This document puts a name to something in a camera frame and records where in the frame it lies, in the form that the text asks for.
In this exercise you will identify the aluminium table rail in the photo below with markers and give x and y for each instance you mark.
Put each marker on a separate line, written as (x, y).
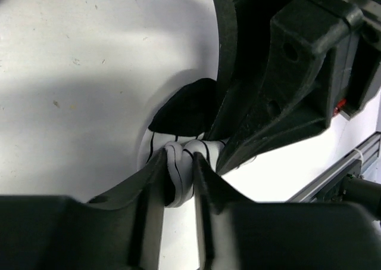
(355, 163)

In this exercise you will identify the white black striped sock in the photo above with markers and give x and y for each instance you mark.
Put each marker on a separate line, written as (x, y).
(178, 127)

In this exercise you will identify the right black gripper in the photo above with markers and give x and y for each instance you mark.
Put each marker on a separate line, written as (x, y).
(364, 81)

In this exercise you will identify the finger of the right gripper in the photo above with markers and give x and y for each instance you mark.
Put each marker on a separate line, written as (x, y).
(309, 65)
(238, 64)

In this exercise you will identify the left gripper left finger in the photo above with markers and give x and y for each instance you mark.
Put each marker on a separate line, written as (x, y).
(118, 229)

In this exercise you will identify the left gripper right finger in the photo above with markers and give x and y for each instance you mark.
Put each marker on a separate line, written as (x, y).
(235, 232)

